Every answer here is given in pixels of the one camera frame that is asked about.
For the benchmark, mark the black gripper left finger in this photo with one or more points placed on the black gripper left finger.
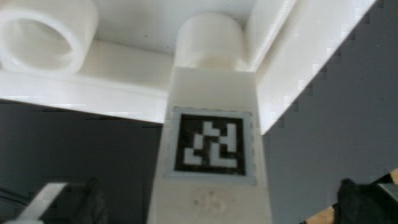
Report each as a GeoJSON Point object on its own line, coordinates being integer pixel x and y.
{"type": "Point", "coordinates": [67, 203]}

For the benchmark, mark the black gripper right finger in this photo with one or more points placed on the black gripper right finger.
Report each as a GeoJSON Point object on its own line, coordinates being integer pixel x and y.
{"type": "Point", "coordinates": [366, 206]}

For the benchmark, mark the white chair leg with tag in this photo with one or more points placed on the white chair leg with tag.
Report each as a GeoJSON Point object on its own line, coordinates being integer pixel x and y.
{"type": "Point", "coordinates": [209, 186]}

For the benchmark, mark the white chair seat part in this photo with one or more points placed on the white chair seat part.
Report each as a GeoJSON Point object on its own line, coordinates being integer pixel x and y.
{"type": "Point", "coordinates": [87, 50]}

